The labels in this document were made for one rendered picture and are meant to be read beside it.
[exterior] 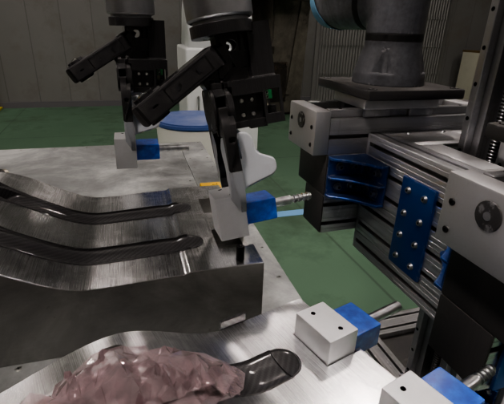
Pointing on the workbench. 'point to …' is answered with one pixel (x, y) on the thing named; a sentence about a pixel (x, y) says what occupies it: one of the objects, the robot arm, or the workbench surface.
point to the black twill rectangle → (232, 321)
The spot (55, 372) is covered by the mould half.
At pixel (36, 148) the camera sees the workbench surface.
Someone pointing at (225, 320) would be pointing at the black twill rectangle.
